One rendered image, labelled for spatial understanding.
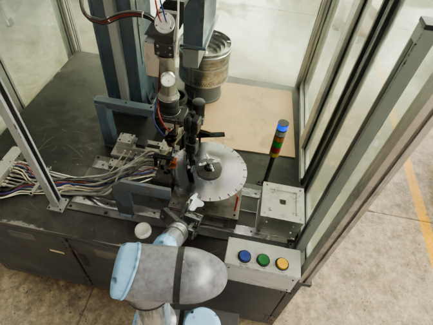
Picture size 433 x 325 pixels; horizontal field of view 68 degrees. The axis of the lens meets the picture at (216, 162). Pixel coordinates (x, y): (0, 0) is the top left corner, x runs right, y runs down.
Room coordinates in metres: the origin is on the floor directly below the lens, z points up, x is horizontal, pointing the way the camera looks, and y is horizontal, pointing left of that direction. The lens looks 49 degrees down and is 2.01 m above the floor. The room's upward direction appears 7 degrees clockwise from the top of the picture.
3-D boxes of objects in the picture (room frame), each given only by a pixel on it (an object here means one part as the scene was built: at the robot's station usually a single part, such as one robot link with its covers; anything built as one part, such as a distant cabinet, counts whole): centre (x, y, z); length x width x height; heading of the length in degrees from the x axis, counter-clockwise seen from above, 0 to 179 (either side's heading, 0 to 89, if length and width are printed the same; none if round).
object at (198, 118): (0.87, 0.10, 1.17); 0.06 x 0.05 x 0.20; 76
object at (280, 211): (0.80, -0.30, 0.82); 0.18 x 0.18 x 0.15; 85
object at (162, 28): (1.04, 0.18, 1.45); 0.35 x 0.07 x 0.28; 175
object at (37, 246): (1.26, 0.32, 0.38); 1.64 x 1.35 x 0.77; 85
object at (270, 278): (0.54, -0.21, 0.82); 0.28 x 0.11 x 0.15; 85
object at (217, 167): (0.89, 0.03, 0.96); 0.11 x 0.11 x 0.03
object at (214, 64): (1.67, 0.14, 0.93); 0.31 x 0.31 x 0.36
